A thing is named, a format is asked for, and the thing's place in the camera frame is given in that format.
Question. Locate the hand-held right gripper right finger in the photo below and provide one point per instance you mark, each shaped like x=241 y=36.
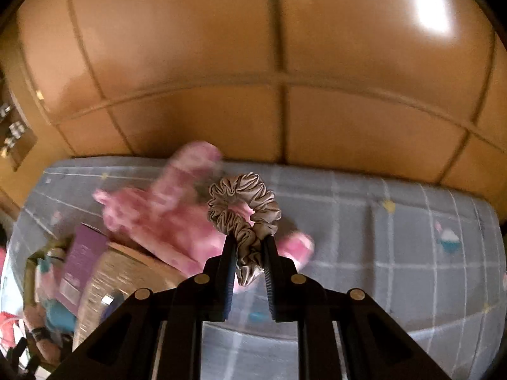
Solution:
x=273 y=281

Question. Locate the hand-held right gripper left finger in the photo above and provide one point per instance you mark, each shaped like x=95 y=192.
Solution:
x=227 y=285

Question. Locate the beige satin scrunchie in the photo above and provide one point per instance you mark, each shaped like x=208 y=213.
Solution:
x=222 y=221

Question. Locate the blue plush toy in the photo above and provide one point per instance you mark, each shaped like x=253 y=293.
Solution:
x=59 y=316

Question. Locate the pink spotted plush toy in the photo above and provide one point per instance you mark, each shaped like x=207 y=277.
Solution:
x=170 y=213

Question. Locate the grey plaid bed sheet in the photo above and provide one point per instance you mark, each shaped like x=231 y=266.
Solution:
x=376 y=245

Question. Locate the dark blue small carton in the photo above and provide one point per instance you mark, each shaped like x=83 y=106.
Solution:
x=115 y=304

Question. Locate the gold embossed tissue box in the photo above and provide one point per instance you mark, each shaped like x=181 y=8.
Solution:
x=107 y=281

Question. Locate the purple cardboard box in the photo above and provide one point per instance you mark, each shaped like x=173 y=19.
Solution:
x=81 y=261

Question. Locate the red plush doll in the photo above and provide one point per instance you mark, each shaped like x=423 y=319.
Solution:
x=8 y=324

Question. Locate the glossy wooden wardrobe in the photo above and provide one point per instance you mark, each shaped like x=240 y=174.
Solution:
x=257 y=47

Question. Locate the wooden wall shelf niche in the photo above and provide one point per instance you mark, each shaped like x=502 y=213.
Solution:
x=16 y=134

